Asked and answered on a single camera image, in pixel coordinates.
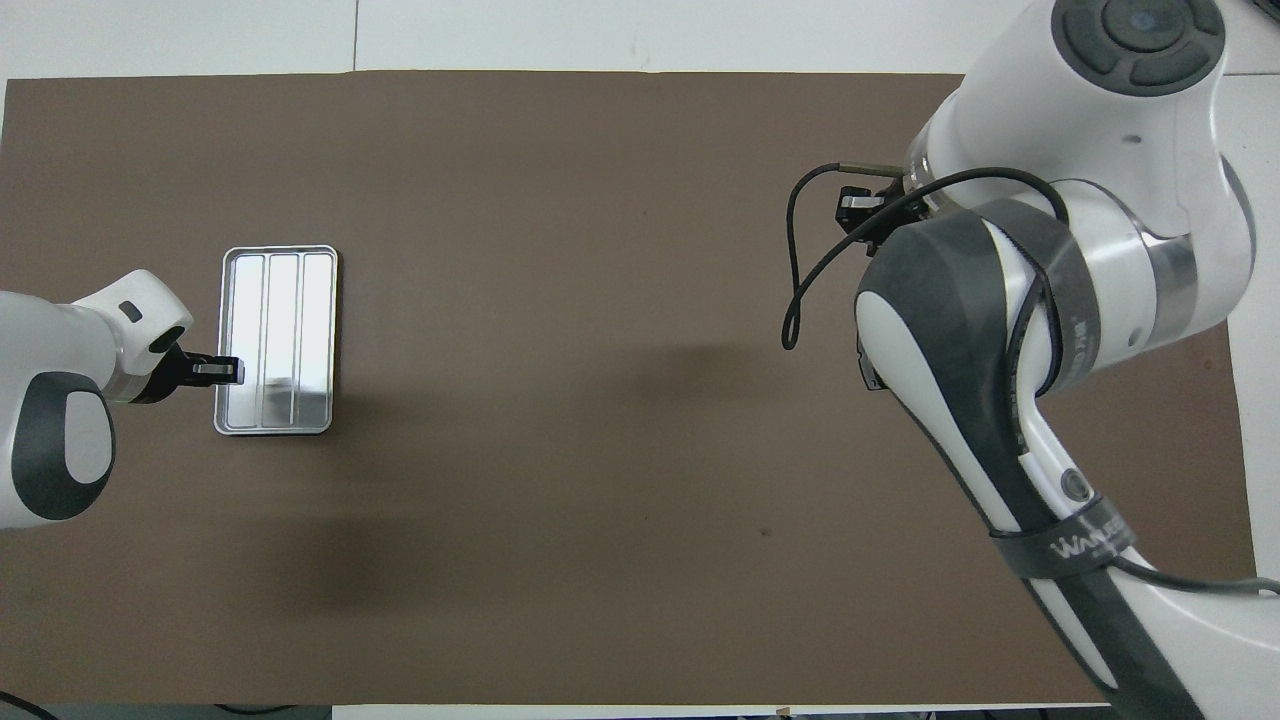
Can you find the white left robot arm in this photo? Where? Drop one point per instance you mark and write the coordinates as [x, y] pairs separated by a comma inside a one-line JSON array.
[[50, 350]]

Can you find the rectangular dark grey brake pad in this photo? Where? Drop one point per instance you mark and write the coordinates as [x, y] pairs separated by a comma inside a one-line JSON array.
[[868, 378]]

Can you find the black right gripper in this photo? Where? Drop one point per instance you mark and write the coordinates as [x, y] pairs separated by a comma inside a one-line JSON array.
[[893, 195]]

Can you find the silver metal tray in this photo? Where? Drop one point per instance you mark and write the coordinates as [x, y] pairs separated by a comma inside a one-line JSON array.
[[283, 300]]

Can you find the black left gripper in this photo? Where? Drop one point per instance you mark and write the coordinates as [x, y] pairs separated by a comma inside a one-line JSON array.
[[172, 375]]

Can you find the brown table mat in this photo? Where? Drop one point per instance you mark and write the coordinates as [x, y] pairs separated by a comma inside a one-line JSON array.
[[550, 300]]

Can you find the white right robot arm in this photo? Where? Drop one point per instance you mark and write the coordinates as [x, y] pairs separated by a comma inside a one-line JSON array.
[[1100, 120]]

